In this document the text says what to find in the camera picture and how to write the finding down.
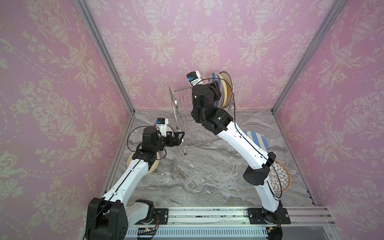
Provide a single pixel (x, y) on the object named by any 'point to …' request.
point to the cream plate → (153, 168)
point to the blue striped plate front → (218, 103)
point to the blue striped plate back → (258, 139)
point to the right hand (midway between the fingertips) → (214, 85)
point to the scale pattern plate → (284, 175)
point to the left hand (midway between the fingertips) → (179, 133)
